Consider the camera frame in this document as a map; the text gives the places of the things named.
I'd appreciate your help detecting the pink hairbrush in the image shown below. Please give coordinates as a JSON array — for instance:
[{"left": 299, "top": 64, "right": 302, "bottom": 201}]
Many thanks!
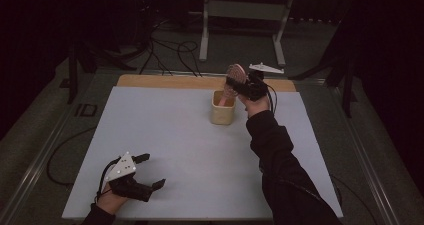
[{"left": 218, "top": 63, "right": 248, "bottom": 107}]

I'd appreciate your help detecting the white metal stand frame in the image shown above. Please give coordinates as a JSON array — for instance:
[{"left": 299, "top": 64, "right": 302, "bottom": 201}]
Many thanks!
[{"left": 198, "top": 0, "right": 297, "bottom": 68}]

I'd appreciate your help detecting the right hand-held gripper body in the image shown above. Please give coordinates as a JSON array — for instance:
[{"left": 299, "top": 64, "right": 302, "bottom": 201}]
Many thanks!
[{"left": 244, "top": 62, "right": 285, "bottom": 102}]

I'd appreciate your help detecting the white table mat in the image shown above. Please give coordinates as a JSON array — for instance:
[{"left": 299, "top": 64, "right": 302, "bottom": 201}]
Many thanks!
[{"left": 61, "top": 85, "right": 344, "bottom": 221}]

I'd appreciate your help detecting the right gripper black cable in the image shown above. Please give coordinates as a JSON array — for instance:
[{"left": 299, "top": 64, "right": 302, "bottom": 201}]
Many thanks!
[{"left": 266, "top": 82, "right": 344, "bottom": 208}]

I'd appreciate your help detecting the black floor cable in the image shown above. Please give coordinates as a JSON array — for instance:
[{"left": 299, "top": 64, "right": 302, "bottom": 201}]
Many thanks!
[{"left": 45, "top": 126, "right": 98, "bottom": 188}]

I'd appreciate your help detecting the beige square cup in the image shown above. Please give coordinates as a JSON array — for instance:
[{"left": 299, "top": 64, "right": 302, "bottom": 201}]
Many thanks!
[{"left": 209, "top": 89, "right": 237, "bottom": 126}]

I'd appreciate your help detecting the person's left hand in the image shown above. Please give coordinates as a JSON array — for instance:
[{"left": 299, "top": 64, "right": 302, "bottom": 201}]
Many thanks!
[{"left": 96, "top": 182, "right": 130, "bottom": 216}]

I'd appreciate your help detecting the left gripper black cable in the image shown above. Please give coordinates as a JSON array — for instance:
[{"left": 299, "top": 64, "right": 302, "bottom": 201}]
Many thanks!
[{"left": 95, "top": 157, "right": 122, "bottom": 203}]

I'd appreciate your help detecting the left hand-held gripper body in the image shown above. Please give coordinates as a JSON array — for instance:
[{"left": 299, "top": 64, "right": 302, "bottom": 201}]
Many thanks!
[{"left": 103, "top": 151, "right": 156, "bottom": 203}]

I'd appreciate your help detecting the metal floor rail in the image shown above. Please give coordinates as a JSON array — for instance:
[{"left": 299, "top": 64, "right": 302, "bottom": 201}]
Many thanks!
[
  {"left": 0, "top": 73, "right": 113, "bottom": 225},
  {"left": 328, "top": 84, "right": 403, "bottom": 225}
]

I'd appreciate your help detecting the black rectangular floor frame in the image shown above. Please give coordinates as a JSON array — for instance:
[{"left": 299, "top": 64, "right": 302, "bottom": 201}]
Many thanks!
[{"left": 74, "top": 103, "right": 99, "bottom": 118}]

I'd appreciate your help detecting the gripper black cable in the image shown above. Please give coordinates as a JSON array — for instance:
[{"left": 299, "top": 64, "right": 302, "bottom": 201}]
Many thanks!
[
  {"left": 266, "top": 82, "right": 344, "bottom": 208},
  {"left": 95, "top": 157, "right": 122, "bottom": 203}
]

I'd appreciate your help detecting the person's right hand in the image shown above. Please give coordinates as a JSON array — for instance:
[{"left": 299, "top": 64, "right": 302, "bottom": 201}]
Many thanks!
[{"left": 237, "top": 95, "right": 272, "bottom": 119}]

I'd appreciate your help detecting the bundle of black cables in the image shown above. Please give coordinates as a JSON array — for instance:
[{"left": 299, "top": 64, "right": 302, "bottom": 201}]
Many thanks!
[{"left": 139, "top": 16, "right": 203, "bottom": 78}]

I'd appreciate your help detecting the black stand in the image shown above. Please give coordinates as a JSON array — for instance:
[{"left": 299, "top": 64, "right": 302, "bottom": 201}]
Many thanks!
[
  {"left": 59, "top": 39, "right": 138, "bottom": 105},
  {"left": 288, "top": 16, "right": 360, "bottom": 119}
]

